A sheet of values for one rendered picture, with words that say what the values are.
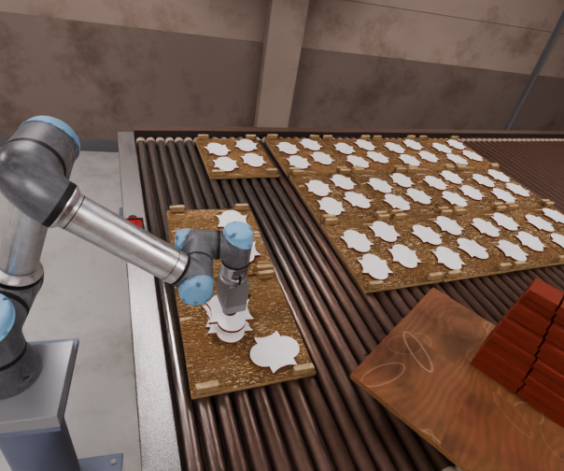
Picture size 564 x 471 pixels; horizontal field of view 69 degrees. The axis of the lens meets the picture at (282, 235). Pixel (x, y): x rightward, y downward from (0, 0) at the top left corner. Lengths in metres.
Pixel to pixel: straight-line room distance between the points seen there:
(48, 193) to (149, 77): 3.14
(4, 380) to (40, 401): 0.10
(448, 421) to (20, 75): 3.83
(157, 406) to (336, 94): 3.54
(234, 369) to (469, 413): 0.61
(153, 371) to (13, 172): 0.63
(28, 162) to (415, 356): 1.02
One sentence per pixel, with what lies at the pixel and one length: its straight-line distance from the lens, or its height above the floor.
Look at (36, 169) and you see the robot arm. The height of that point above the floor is 1.51.
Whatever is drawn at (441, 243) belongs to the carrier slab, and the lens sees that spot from 1.91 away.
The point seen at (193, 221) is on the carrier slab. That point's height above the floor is 0.94.
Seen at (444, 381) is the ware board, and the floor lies 1.04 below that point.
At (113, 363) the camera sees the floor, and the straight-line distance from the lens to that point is 2.37.
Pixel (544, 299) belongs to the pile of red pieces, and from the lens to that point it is 1.17.
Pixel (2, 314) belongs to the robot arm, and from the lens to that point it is 1.11.
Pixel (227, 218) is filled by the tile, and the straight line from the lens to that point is 1.68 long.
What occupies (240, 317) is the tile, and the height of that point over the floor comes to 1.00.
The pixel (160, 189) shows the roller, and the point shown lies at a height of 0.92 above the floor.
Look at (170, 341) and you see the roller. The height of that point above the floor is 0.92.
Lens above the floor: 1.92
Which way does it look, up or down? 37 degrees down
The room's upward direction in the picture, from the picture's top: 11 degrees clockwise
